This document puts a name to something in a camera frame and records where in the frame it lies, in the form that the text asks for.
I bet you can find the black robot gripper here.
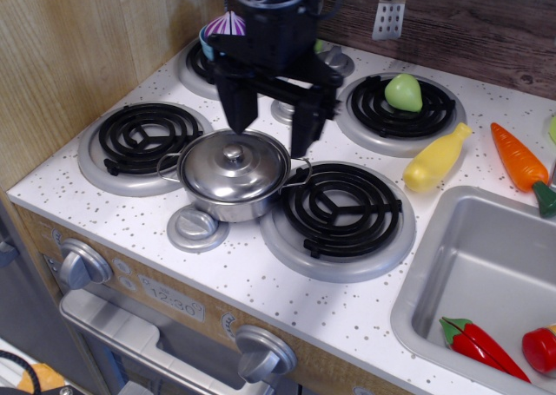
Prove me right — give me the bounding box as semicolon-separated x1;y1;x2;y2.
208;0;343;158

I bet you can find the steel pot lid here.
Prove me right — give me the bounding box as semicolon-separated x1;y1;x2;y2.
178;129;291;203

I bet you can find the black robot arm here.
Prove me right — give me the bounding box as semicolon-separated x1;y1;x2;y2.
208;0;343;158

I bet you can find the small steel pot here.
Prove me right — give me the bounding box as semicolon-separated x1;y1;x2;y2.
156;129;313;222

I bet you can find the middle silver stovetop knob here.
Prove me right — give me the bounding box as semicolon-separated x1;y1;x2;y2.
271;100;295;126

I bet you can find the silver stovetop knob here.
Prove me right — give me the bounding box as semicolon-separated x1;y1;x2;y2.
167;205;230;253
317;45;355;77
271;100;295;126

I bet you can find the green toy broccoli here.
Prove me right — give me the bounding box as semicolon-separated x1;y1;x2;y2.
314;39;323;54

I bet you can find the back silver stovetop knob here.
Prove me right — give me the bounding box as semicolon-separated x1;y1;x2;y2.
317;45;355;77

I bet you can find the back left black burner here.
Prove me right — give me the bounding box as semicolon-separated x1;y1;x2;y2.
178;39;219;101

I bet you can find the blue plastic bowl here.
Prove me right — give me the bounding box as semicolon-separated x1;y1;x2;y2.
199;26;215;62

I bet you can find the purple striped toy onion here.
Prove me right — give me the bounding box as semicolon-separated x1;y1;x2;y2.
204;11;246;37

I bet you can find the front right black burner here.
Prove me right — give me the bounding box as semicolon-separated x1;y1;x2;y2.
260;161;416;283

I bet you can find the green toy pear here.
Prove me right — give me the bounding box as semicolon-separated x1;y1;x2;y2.
384;74;423;112

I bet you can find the front left black burner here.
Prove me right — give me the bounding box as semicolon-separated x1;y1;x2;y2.
77;102;213;197

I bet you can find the hanging metal slotted spatula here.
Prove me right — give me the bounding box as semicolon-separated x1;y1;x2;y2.
372;0;406;41

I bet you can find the front silver stovetop knob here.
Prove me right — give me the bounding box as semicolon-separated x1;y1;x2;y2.
167;205;230;253

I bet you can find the yellow toy squash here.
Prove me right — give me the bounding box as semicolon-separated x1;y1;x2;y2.
402;122;473;193

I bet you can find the right silver oven knob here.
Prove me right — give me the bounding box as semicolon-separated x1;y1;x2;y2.
235;325;298;384

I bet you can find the silver oven knob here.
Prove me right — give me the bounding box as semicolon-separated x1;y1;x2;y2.
59;238;113;290
235;325;298;384

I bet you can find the silver toy sink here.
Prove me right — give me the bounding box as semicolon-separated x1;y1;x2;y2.
391;186;555;394

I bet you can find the left silver oven knob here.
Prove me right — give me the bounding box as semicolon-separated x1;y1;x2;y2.
59;238;113;290

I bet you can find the orange toy carrot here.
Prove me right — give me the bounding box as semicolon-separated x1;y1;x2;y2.
490;122;555;218

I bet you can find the light green toy at edge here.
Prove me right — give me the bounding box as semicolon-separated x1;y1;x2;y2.
546;115;556;143

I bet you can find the red toy chili pepper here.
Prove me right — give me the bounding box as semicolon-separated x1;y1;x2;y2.
439;317;531;383

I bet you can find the orange toy on floor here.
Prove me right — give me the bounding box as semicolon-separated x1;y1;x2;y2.
17;364;66;393

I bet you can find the red toy tomato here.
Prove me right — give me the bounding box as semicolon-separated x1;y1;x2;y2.
521;324;555;374

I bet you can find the silver oven door handle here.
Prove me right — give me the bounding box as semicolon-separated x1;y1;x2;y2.
60;290;275;394

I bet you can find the black cable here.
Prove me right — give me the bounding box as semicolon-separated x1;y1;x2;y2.
0;350;83;395

